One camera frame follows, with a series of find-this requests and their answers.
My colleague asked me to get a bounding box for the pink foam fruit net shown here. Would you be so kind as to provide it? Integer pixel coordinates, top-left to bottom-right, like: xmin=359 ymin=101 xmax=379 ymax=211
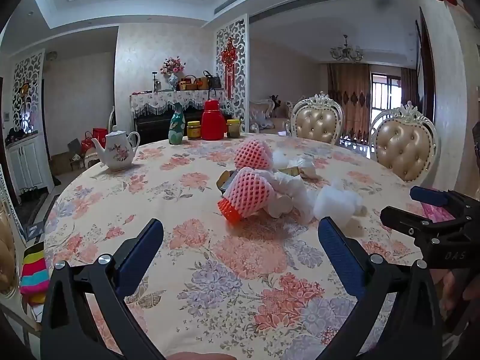
xmin=234 ymin=139 xmax=274 ymax=170

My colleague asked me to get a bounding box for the window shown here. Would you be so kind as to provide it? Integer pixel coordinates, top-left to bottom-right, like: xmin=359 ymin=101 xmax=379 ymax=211
xmin=370 ymin=74 xmax=403 ymax=121

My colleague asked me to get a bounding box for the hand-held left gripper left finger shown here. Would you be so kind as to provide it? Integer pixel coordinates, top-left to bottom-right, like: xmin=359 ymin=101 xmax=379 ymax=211
xmin=40 ymin=218 xmax=166 ymax=360

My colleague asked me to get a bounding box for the pink trash bag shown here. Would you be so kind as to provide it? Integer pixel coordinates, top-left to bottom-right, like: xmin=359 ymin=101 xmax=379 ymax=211
xmin=422 ymin=202 xmax=454 ymax=223

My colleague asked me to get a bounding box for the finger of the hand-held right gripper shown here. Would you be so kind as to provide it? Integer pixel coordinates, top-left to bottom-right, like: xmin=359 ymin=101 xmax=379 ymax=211
xmin=410 ymin=185 xmax=471 ymax=222
xmin=380 ymin=205 xmax=460 ymax=246

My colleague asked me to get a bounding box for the white cabinet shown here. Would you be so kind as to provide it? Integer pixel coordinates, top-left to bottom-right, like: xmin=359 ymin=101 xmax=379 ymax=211
xmin=5 ymin=131 xmax=55 ymax=196

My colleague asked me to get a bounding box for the pink foam net orange base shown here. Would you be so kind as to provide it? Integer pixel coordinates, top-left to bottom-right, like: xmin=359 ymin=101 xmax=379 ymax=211
xmin=217 ymin=167 xmax=278 ymax=226

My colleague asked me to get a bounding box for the floral lace piano cover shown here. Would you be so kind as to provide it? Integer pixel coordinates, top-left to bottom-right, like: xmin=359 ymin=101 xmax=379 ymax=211
xmin=129 ymin=89 xmax=230 ymax=117

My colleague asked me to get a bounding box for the striped colourful cloth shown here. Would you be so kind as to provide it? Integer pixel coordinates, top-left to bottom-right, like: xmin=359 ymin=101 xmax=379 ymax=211
xmin=19 ymin=242 xmax=51 ymax=306

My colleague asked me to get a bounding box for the dark wooden door frame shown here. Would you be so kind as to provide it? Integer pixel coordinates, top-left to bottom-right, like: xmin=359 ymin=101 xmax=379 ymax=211
xmin=414 ymin=7 xmax=437 ymax=136

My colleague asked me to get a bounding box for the white lattice screen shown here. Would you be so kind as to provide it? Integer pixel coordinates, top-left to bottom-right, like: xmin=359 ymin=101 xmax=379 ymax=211
xmin=13 ymin=49 xmax=46 ymax=136
xmin=215 ymin=14 xmax=250 ymax=134

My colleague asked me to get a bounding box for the white floral teapot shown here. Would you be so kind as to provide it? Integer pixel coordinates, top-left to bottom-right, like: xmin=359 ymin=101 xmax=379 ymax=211
xmin=91 ymin=130 xmax=140 ymax=171

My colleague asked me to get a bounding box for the chandelier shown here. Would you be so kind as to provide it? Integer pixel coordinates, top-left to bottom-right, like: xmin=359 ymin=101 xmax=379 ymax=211
xmin=330 ymin=34 xmax=364 ymax=62

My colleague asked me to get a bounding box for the brown plain curtain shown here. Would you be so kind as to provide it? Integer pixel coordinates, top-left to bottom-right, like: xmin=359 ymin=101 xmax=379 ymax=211
xmin=400 ymin=67 xmax=419 ymax=107

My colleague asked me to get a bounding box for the red thermos jug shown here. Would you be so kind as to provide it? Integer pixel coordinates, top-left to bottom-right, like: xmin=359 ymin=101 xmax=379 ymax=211
xmin=200 ymin=99 xmax=228 ymax=140

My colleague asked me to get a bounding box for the brown cardboard box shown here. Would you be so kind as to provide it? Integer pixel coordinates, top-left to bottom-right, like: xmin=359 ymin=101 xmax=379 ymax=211
xmin=50 ymin=152 xmax=72 ymax=175

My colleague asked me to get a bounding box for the red knot hanging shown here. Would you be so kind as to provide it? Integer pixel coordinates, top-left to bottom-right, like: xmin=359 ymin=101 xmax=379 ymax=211
xmin=220 ymin=37 xmax=238 ymax=100

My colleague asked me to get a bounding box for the printed white paper wrapper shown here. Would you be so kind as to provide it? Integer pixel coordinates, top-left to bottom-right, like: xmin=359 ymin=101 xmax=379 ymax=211
xmin=260 ymin=172 xmax=315 ymax=221

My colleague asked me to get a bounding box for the person's right hand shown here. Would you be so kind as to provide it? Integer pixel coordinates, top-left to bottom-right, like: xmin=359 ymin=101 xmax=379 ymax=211
xmin=429 ymin=269 xmax=469 ymax=321

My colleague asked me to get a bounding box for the white plastic bag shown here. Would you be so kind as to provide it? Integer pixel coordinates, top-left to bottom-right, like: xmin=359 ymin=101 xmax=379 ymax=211
xmin=272 ymin=149 xmax=323 ymax=181

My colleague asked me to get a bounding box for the carved pale sofa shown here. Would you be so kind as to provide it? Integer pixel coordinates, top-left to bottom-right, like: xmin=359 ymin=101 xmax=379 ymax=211
xmin=249 ymin=97 xmax=293 ymax=132

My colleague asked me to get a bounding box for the green ceramic vase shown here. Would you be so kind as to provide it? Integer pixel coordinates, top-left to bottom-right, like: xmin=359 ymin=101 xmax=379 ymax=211
xmin=169 ymin=102 xmax=186 ymax=145

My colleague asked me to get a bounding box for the black handbag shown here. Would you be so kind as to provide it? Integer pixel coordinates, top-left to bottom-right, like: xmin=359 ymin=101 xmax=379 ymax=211
xmin=203 ymin=70 xmax=222 ymax=90

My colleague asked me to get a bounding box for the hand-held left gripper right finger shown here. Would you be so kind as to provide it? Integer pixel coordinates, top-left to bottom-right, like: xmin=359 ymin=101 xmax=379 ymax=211
xmin=318 ymin=217 xmax=443 ymax=360

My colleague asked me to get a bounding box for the ceiling air vent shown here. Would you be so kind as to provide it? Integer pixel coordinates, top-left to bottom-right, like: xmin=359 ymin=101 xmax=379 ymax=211
xmin=214 ymin=0 xmax=376 ymax=16

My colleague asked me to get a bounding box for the white foam sheet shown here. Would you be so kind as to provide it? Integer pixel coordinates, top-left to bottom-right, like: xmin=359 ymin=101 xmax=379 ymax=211
xmin=314 ymin=178 xmax=366 ymax=221

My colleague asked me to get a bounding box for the black upright piano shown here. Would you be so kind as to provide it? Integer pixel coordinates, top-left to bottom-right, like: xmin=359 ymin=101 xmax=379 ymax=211
xmin=133 ymin=101 xmax=233 ymax=145

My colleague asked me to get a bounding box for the brown patterned curtain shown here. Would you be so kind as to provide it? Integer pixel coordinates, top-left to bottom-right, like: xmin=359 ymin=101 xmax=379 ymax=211
xmin=327 ymin=63 xmax=372 ymax=143

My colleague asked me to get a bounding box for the vase with pink flowers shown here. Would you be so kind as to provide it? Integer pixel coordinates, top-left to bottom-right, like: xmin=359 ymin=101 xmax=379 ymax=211
xmin=160 ymin=57 xmax=185 ymax=91

